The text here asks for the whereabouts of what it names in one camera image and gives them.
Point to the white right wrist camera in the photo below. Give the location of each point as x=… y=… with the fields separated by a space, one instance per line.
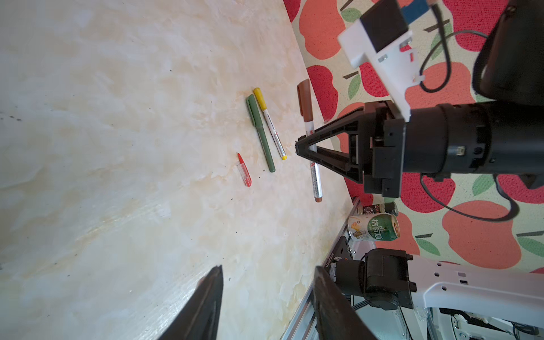
x=378 y=37

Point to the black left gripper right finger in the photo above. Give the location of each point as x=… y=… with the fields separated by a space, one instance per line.
x=336 y=319

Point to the small red pen cap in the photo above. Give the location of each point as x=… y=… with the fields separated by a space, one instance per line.
x=246 y=178

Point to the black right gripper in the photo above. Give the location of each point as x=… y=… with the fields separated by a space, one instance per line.
x=480 y=138

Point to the green pen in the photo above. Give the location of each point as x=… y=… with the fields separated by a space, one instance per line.
x=258 y=124

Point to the green drink can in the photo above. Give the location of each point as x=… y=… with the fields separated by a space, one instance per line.
x=380 y=227

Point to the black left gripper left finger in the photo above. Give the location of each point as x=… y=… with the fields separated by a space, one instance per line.
x=199 y=318

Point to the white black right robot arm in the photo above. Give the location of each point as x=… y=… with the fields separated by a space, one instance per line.
x=509 y=68

